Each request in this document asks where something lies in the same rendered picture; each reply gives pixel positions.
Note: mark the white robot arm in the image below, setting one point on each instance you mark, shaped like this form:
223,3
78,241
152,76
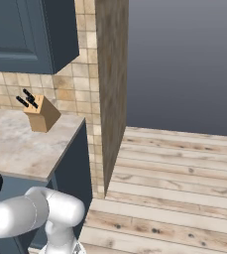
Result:
29,211

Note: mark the dark blue base cabinet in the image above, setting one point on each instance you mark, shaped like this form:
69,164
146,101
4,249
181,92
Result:
73,168

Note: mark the wooden knife block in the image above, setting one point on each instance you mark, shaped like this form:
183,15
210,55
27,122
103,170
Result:
44,114

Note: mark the dark blue wall cupboard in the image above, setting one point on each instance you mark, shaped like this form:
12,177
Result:
25,33

